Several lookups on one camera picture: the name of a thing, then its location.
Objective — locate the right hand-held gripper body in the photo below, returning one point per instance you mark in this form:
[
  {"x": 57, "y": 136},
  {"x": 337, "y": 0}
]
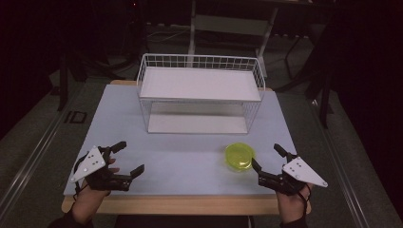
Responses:
[{"x": 301, "y": 174}]

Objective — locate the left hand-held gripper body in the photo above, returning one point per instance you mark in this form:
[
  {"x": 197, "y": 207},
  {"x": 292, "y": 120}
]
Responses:
[{"x": 90, "y": 161}]

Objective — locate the yellow-green plastic bowl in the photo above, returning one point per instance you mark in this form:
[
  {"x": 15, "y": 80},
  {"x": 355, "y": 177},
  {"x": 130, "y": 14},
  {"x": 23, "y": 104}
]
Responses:
[{"x": 239, "y": 156}]

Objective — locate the person's right hand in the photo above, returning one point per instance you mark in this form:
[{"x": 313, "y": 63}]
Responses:
[{"x": 293, "y": 205}]

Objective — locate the person's left hand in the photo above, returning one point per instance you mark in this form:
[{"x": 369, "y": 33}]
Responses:
[{"x": 88, "y": 202}]

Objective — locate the pale blue table mat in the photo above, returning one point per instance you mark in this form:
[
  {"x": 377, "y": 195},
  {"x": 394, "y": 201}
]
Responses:
[{"x": 177, "y": 158}]

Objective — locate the black floor plate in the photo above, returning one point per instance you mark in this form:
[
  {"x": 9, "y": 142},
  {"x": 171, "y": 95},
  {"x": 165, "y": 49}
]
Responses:
[{"x": 76, "y": 117}]

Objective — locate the black metal stand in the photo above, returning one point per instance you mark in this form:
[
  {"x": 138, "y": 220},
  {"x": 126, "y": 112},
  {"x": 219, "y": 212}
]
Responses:
[
  {"x": 63, "y": 82},
  {"x": 324, "y": 101}
]

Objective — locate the metal floor rail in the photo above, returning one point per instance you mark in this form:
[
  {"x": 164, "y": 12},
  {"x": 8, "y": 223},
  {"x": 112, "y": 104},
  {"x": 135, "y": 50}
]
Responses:
[
  {"x": 34, "y": 158},
  {"x": 339, "y": 158}
]

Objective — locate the white metal frame stand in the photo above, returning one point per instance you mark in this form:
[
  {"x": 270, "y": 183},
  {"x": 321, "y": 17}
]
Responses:
[{"x": 231, "y": 25}]

